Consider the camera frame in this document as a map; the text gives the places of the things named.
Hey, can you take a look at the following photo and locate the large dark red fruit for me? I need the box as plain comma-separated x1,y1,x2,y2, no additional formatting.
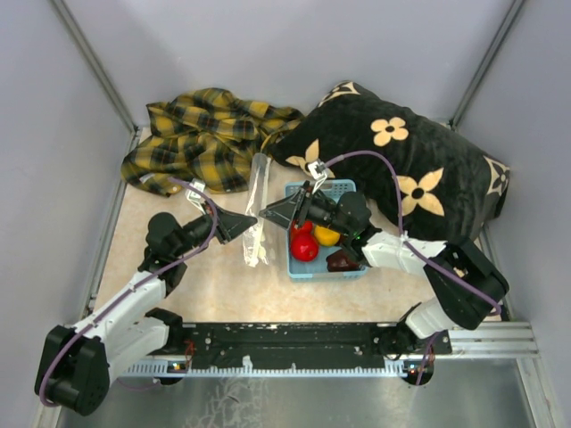
326,250,361,272

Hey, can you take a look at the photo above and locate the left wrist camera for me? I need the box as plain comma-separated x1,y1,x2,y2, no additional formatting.
186,178,205,212

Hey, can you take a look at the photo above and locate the clear zip top bag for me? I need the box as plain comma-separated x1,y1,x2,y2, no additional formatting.
243,152,271,268

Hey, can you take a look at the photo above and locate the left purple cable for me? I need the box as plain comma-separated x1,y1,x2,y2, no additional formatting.
36,177,219,407

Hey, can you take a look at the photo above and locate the red wax apple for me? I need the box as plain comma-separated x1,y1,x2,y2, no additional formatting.
290,220,313,238

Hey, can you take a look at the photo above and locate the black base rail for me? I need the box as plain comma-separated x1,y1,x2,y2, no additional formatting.
133,320,451,371

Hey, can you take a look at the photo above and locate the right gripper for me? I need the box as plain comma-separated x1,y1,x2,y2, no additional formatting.
260,181,352,236

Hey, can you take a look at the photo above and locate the orange yellow fruit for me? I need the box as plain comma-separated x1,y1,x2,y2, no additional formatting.
313,226,341,247

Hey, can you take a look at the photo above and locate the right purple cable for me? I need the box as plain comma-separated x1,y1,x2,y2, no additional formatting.
325,150,503,389

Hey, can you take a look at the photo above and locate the purple cable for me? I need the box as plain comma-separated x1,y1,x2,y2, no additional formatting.
36,177,219,407
325,150,503,389

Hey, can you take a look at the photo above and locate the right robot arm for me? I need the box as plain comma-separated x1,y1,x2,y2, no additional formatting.
260,182,509,354

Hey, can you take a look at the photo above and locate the yellow plaid shirt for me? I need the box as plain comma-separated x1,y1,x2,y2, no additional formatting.
120,87,304,197

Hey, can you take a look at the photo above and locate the light blue plastic basket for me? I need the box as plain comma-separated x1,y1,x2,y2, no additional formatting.
285,179,368,282

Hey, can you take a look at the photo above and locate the black floral pillow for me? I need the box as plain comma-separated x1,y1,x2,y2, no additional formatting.
266,81,510,241

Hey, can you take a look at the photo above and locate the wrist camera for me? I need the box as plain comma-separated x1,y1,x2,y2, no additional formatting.
186,178,205,212
307,160,335,193

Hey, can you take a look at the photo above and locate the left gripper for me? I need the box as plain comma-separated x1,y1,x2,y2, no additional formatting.
172,198,258,258

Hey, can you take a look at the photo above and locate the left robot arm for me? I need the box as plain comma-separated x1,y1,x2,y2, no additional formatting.
35,206,257,416

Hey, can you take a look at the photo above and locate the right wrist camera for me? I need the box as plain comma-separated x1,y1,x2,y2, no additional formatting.
307,160,335,193

